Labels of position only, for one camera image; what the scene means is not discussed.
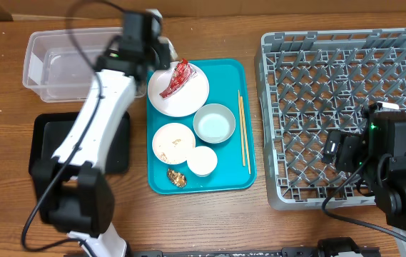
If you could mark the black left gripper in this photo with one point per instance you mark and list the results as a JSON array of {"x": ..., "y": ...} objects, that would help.
[{"x": 164, "y": 48}]

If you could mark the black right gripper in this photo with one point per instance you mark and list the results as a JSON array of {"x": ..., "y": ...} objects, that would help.
[{"x": 347, "y": 144}]

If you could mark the red snack wrapper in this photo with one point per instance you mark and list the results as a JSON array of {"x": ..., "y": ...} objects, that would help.
[{"x": 182, "y": 74}]

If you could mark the pink bowl with rice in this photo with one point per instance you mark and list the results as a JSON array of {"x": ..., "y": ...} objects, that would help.
[{"x": 172, "y": 143}]

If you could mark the grey-green bowl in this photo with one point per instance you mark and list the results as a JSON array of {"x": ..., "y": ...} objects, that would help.
[{"x": 214, "y": 123}]

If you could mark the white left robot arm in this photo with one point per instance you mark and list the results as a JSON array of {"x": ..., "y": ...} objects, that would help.
[{"x": 71, "y": 189}]

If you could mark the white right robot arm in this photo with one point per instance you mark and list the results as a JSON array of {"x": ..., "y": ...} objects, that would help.
[{"x": 376, "y": 157}]

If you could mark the grey dishwasher rack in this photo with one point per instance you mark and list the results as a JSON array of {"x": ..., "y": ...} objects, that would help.
[{"x": 310, "y": 82}]

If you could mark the black waste tray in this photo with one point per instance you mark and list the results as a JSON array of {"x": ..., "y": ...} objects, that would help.
[{"x": 51, "y": 129}]

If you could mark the white round plate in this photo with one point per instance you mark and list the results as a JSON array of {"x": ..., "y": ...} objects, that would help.
[{"x": 184, "y": 102}]

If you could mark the clear plastic bin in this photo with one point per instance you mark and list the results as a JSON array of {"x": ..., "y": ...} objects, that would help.
[{"x": 53, "y": 68}]

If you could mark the wooden chopstick right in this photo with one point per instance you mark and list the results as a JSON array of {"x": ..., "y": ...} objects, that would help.
[{"x": 247, "y": 151}]

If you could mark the teal plastic tray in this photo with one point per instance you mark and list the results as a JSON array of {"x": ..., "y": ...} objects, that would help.
[{"x": 226, "y": 77}]

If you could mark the gold crumpled wrapper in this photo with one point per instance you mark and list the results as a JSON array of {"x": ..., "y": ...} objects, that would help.
[{"x": 176, "y": 178}]

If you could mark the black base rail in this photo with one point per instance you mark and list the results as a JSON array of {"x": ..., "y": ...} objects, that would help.
[{"x": 329, "y": 247}]

